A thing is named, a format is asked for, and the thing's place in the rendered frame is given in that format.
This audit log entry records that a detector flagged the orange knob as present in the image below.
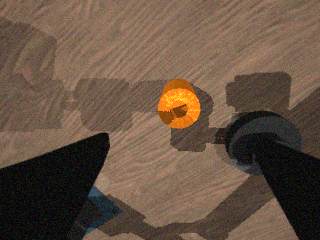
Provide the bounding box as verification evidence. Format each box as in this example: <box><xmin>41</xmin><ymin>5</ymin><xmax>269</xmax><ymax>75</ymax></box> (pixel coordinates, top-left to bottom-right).
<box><xmin>158</xmin><ymin>79</ymin><xmax>200</xmax><ymax>129</ymax></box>

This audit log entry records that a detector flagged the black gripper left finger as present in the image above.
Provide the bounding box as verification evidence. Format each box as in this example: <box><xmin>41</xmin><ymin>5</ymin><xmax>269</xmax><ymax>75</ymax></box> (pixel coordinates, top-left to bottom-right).
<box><xmin>0</xmin><ymin>133</ymin><xmax>110</xmax><ymax>240</ymax></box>

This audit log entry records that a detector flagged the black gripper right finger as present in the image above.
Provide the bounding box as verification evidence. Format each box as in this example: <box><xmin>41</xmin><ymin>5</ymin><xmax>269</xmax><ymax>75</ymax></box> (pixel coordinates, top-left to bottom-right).
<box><xmin>255</xmin><ymin>138</ymin><xmax>320</xmax><ymax>240</ymax></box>

